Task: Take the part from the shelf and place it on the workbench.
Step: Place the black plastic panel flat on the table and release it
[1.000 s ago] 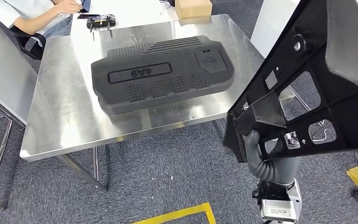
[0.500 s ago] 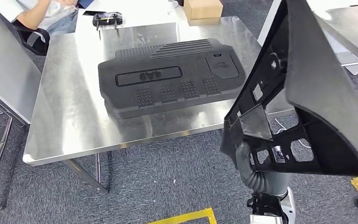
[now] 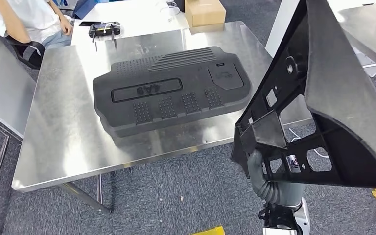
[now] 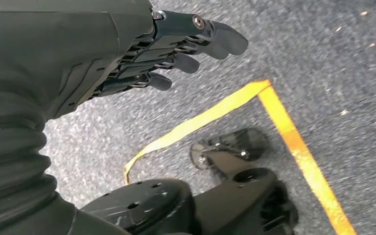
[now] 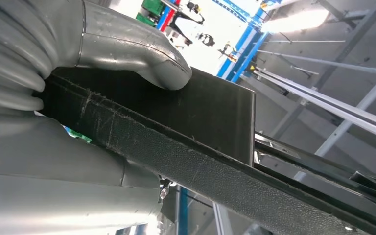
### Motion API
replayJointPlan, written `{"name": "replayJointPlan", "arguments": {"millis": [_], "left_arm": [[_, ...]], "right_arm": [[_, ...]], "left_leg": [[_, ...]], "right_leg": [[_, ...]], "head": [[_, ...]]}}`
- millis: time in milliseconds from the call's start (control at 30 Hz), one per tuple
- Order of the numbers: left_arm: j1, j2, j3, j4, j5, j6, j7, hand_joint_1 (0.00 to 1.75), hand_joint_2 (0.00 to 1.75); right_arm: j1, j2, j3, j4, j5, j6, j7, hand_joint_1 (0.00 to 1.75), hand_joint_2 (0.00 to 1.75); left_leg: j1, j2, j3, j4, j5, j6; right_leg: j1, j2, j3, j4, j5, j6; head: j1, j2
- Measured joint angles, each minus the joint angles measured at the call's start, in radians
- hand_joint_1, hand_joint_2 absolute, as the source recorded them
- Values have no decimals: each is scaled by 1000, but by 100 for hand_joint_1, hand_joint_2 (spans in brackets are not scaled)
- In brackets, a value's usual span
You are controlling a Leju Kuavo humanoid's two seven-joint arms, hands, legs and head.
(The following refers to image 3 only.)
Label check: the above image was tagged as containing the seated person's hand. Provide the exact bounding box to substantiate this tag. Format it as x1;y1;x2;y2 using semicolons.
59;15;74;37

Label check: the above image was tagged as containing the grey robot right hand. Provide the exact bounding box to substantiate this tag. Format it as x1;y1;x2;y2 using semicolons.
247;149;306;208

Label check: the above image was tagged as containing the black plastic car part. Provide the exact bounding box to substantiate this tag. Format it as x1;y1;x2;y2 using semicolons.
230;0;376;190

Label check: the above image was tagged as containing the stainless steel workbench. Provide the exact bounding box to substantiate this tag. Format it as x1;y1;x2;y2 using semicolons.
11;21;317;215

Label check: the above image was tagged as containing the seated person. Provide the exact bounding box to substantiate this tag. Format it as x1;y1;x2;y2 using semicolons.
0;0;75;50

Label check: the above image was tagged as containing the black handheld controller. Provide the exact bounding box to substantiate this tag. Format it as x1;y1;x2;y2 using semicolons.
88;21;122;42

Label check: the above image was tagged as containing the black office chair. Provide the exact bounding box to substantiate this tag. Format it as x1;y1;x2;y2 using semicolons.
5;35;46;71

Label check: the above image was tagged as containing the stainless steel side table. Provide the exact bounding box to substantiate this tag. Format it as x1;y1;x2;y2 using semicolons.
0;22;37;235

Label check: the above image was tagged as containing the black foam engine cover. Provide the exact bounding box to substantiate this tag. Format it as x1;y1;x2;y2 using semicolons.
92;46;253;139

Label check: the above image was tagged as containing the flat brown cardboard box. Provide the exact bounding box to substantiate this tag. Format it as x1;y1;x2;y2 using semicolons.
188;23;225;35

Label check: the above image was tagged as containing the steel table with white panel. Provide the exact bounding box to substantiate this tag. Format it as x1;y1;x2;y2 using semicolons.
265;0;376;116

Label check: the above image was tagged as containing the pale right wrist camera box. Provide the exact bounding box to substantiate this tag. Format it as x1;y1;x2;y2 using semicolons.
261;226;301;235

